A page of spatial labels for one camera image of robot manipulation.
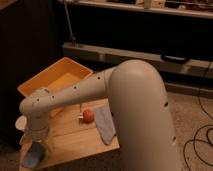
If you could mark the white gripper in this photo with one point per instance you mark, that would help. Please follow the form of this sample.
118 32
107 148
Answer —
35 135

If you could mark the grey blue towel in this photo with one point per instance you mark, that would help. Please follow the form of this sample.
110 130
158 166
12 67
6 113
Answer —
104 123

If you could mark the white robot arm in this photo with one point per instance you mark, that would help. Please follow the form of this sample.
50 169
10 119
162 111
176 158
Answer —
138 100

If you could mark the white paper cup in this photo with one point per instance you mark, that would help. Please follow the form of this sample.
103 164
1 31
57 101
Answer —
20 123

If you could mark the blue sponge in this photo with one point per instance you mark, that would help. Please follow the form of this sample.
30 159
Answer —
34 156

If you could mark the wooden table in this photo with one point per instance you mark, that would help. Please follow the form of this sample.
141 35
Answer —
71 140

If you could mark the small metal fork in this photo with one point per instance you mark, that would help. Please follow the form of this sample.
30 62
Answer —
80 112

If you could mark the small orange ball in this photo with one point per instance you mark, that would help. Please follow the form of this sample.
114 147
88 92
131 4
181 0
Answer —
88 116

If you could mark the yellow plastic bin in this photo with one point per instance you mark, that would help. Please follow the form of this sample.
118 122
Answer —
61 74

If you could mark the grey metal shelf rail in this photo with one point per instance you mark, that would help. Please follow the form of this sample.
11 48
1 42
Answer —
115 56

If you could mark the black handle on rail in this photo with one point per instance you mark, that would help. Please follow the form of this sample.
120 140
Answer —
174 59

